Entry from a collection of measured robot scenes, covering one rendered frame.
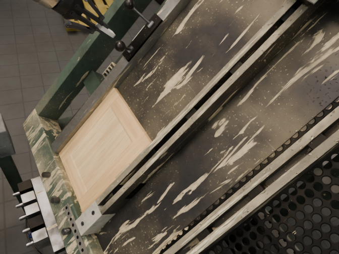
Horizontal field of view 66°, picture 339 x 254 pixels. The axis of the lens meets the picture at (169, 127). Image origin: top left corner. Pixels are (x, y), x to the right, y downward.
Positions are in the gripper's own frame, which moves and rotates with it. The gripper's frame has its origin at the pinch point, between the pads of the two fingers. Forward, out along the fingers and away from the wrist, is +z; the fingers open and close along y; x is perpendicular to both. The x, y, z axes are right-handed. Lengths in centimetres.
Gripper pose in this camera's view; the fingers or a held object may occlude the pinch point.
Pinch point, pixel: (106, 29)
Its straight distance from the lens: 102.9
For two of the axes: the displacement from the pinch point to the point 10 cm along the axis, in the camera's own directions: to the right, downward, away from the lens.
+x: 5.2, 7.0, -4.9
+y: -6.7, 6.9, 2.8
